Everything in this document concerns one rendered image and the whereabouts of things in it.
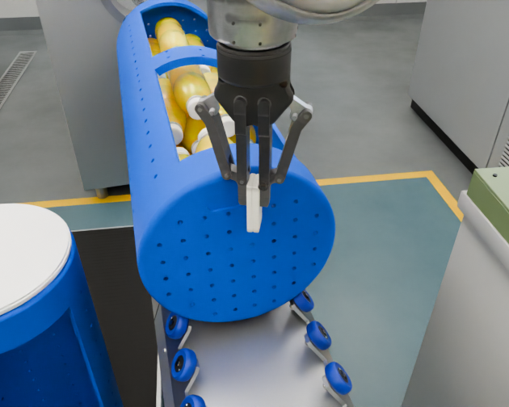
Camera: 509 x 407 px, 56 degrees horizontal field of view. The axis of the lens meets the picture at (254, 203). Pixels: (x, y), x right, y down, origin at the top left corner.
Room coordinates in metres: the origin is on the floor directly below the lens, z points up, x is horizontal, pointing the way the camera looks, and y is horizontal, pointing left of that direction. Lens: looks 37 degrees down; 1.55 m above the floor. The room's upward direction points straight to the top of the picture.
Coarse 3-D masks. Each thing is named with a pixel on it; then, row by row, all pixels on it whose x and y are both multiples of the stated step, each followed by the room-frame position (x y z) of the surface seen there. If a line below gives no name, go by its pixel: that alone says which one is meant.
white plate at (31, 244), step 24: (0, 216) 0.66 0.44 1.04; (24, 216) 0.66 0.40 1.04; (48, 216) 0.66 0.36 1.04; (0, 240) 0.60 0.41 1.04; (24, 240) 0.60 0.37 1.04; (48, 240) 0.60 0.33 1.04; (0, 264) 0.54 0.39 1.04; (24, 264) 0.54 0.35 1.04; (48, 264) 0.54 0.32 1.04; (0, 288) 0.49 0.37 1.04; (24, 288) 0.49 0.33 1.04; (0, 312) 0.45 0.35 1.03
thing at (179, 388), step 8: (168, 312) 0.54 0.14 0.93; (184, 336) 0.47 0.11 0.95; (168, 344) 0.48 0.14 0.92; (176, 344) 0.47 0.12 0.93; (168, 352) 0.47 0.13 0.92; (176, 352) 0.46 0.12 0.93; (168, 360) 0.46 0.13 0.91; (192, 376) 0.40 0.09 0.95; (176, 384) 0.41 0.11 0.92; (184, 384) 0.40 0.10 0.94; (176, 392) 0.40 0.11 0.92; (184, 392) 0.39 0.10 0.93; (176, 400) 0.39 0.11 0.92
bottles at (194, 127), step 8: (216, 72) 1.18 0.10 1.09; (192, 120) 0.90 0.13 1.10; (200, 120) 0.90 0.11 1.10; (192, 128) 0.87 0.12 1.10; (200, 128) 0.87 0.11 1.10; (184, 136) 0.86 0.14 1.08; (192, 136) 0.85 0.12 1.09; (232, 136) 0.88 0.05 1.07; (184, 144) 0.86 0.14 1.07; (192, 144) 0.84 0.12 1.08; (192, 152) 0.83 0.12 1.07
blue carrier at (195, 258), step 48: (144, 48) 1.01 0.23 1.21; (192, 48) 0.94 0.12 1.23; (144, 96) 0.80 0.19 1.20; (144, 144) 0.65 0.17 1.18; (144, 192) 0.54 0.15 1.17; (192, 192) 0.48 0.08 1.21; (288, 192) 0.52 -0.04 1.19; (144, 240) 0.47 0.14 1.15; (192, 240) 0.48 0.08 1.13; (240, 240) 0.50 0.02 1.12; (288, 240) 0.52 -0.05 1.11; (192, 288) 0.48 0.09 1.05; (240, 288) 0.50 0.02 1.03; (288, 288) 0.52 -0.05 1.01
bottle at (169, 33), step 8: (160, 24) 1.25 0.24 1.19; (168, 24) 1.23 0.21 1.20; (176, 24) 1.24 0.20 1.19; (160, 32) 1.20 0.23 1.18; (168, 32) 1.17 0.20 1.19; (176, 32) 1.16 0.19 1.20; (160, 40) 1.16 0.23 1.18; (168, 40) 1.13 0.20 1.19; (176, 40) 1.13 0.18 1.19; (184, 40) 1.15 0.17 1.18; (160, 48) 1.15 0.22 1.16; (168, 48) 1.12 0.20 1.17
